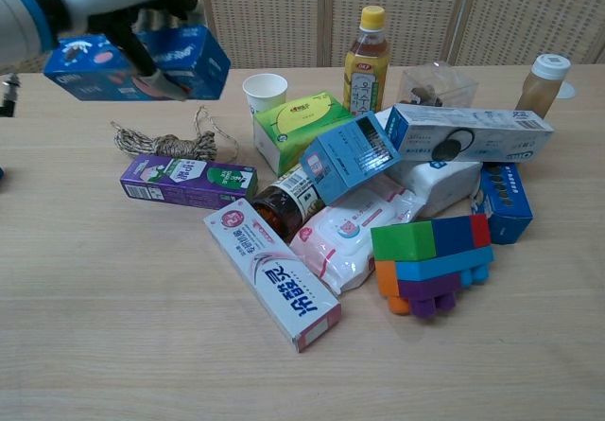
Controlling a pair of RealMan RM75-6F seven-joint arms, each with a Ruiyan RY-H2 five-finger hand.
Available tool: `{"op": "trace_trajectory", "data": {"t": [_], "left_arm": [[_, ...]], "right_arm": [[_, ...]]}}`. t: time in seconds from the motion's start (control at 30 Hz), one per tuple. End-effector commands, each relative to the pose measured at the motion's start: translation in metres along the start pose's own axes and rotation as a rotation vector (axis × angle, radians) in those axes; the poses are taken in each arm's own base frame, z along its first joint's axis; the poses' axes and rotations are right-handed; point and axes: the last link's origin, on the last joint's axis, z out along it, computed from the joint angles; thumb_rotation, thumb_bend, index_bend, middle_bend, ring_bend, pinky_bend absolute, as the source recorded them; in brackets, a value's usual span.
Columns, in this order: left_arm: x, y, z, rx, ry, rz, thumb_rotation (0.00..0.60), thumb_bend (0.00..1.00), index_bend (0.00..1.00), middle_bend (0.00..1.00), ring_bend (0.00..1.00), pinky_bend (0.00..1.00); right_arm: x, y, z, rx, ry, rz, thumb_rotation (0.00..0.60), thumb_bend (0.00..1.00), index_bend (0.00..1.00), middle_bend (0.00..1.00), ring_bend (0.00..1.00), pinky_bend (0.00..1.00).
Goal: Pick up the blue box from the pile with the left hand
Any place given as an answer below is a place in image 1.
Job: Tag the light blue small carton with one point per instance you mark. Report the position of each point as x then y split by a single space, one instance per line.
345 161

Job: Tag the long white toothpaste box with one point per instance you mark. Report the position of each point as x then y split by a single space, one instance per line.
491 132

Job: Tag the purple toothpaste box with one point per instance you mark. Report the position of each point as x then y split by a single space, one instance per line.
189 182

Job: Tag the white cap amber bottle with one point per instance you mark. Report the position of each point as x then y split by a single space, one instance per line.
539 92

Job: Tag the colourful building block toy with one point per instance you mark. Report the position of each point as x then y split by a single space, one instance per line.
425 269

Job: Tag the blue box with cookie row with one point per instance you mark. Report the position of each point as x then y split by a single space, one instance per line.
508 208

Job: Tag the pink wet wipes pack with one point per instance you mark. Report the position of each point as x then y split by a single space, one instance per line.
350 236

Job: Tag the clear plastic cube box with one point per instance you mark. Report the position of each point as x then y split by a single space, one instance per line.
439 85

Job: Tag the white pink toothpaste box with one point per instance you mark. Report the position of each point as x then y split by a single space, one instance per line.
274 274

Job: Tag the yellow cap tea bottle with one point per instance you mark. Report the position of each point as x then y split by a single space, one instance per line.
366 75

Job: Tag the green tissue packet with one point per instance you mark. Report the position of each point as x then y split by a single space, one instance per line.
293 128

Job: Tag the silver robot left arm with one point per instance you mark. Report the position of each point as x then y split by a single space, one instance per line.
14 19

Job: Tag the white soft tissue pack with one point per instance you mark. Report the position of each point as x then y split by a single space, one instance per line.
439 184

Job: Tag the woven bamboo folding screen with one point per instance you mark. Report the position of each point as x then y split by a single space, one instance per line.
283 14

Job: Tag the brown jar with label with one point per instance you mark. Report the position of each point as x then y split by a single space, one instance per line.
279 208

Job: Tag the white paper cup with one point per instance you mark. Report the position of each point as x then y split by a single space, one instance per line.
264 92

